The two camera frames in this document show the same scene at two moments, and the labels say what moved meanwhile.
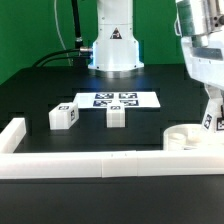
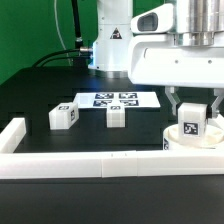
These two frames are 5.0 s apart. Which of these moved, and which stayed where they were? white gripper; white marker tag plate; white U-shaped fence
Moved: white gripper
Stayed: white marker tag plate; white U-shaped fence
